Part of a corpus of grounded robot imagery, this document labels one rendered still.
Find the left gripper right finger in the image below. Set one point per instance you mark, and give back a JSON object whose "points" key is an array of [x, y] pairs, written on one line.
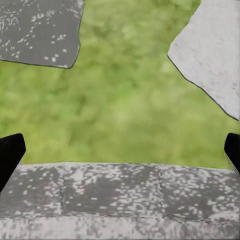
{"points": [[232, 149]]}

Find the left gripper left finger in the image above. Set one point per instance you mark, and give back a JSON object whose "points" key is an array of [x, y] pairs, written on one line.
{"points": [[12, 149]]}

